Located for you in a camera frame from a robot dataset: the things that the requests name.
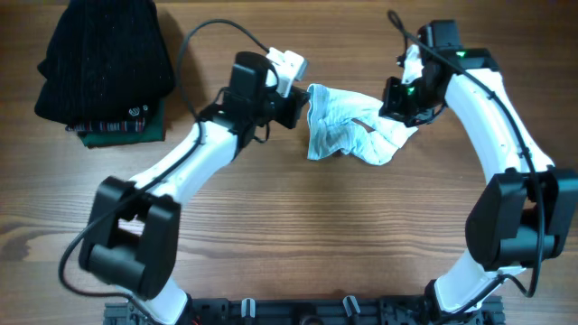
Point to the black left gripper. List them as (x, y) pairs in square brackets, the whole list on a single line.
[(286, 118)]

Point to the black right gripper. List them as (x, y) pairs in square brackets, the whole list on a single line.
[(391, 107)]

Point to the light blue striped cloth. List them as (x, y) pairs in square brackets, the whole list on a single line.
[(347, 122)]

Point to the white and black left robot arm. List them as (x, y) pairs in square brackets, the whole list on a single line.
[(131, 238)]

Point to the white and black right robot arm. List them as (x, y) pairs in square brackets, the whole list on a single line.
[(523, 216)]

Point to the dark green folded garment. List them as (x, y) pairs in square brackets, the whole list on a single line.
[(153, 132)]

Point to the striped folded garment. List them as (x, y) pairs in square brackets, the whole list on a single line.
[(127, 126)]

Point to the black knitted garment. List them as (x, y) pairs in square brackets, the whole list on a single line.
[(104, 58)]

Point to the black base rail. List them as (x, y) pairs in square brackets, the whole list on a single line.
[(385, 310)]

